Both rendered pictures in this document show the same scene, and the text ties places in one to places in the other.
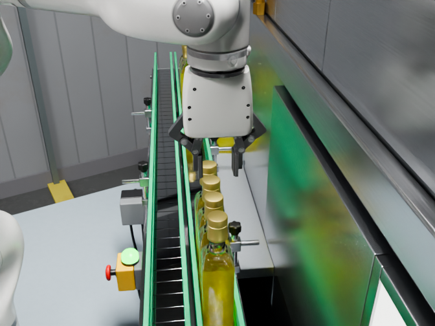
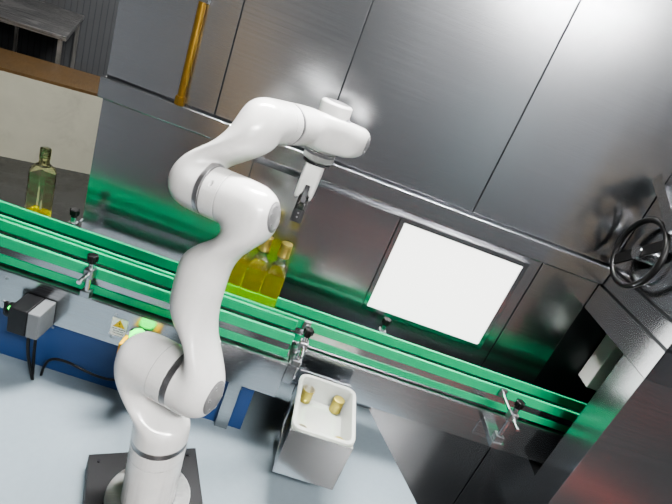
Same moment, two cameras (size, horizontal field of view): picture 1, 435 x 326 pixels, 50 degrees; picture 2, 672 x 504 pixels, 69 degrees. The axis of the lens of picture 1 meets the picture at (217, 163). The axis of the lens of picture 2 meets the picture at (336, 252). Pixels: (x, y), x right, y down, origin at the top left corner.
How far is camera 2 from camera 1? 1.38 m
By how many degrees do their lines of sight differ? 79
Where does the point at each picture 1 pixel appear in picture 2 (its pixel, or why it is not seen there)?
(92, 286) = (28, 423)
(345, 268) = (376, 229)
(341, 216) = (372, 211)
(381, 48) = (383, 148)
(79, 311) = (60, 442)
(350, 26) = not seen: hidden behind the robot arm
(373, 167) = (394, 189)
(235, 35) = not seen: hidden behind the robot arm
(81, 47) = not seen: outside the picture
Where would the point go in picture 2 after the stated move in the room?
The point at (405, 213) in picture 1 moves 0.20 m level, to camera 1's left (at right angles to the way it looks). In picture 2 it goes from (416, 199) to (416, 218)
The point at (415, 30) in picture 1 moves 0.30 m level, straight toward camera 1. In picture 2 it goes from (407, 145) to (501, 190)
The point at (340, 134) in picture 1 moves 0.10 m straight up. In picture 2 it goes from (363, 181) to (376, 149)
